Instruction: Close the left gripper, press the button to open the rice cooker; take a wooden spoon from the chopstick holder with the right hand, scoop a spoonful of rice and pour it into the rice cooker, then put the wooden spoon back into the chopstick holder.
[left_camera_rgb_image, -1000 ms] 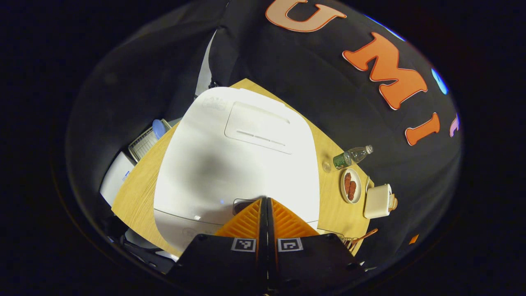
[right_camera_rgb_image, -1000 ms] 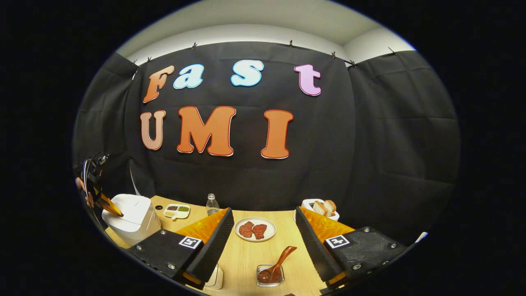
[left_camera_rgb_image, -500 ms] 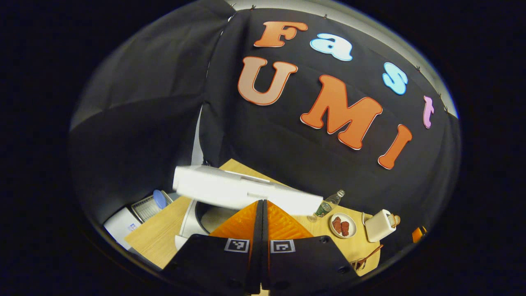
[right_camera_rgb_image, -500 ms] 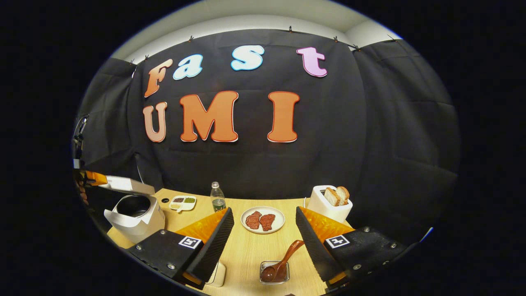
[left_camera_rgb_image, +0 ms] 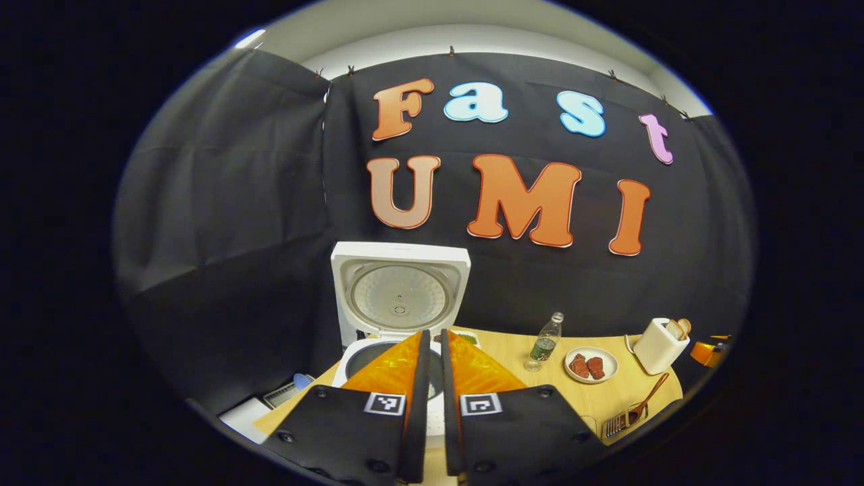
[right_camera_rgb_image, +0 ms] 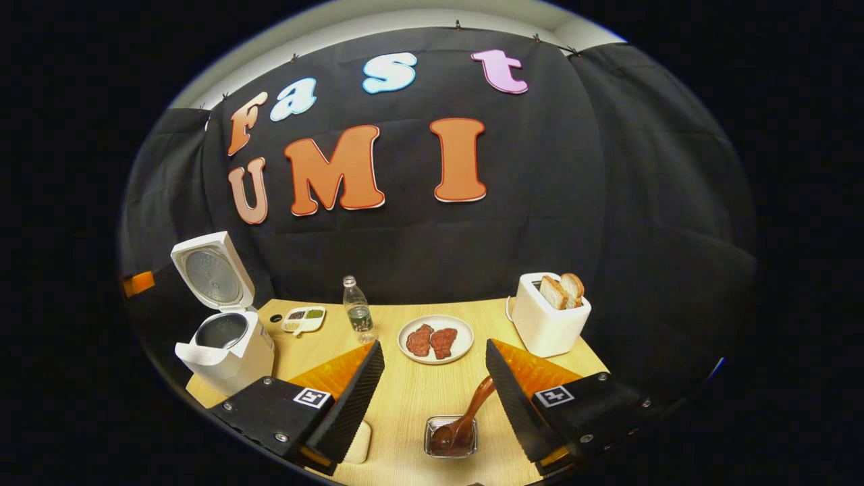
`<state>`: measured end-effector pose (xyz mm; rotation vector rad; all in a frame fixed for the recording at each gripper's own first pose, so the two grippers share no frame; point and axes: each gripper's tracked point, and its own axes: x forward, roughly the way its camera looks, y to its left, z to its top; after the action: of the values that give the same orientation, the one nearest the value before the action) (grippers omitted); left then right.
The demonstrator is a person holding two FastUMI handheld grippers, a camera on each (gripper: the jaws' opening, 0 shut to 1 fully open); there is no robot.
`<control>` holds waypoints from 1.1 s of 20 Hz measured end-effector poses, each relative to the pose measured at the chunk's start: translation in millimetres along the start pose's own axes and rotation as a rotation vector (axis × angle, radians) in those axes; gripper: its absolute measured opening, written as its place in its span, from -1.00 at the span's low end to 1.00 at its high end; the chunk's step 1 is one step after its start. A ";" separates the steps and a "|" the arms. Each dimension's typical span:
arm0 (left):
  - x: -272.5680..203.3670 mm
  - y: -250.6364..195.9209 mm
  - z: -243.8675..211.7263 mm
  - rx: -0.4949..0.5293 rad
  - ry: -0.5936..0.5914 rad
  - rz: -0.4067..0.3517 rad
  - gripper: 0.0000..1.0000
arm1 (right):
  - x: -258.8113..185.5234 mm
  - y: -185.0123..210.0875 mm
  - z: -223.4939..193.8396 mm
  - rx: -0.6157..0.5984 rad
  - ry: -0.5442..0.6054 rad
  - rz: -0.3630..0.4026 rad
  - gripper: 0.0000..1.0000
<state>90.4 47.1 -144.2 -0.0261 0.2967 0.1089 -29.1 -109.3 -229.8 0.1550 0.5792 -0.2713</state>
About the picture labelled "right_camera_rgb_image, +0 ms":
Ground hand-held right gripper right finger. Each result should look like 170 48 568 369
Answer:
485 337 659 475

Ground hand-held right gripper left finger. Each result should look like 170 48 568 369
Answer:
209 340 385 475

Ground brown wooden spoon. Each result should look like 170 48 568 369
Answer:
429 375 497 454

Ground metal wire chopstick holder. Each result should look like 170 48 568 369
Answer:
424 415 479 460

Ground white rice cooker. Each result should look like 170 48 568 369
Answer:
170 231 276 398

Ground white toaster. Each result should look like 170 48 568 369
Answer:
506 272 592 358

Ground clear plastic water bottle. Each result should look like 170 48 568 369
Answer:
342 275 377 344

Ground red meat piece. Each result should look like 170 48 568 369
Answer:
406 324 434 357
431 327 458 360

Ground white divided seasoning dish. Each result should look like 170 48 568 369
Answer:
280 305 327 336

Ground white round plate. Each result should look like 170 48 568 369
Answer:
397 315 475 365

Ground toast bread slice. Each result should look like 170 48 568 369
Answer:
560 273 585 308
539 275 569 311

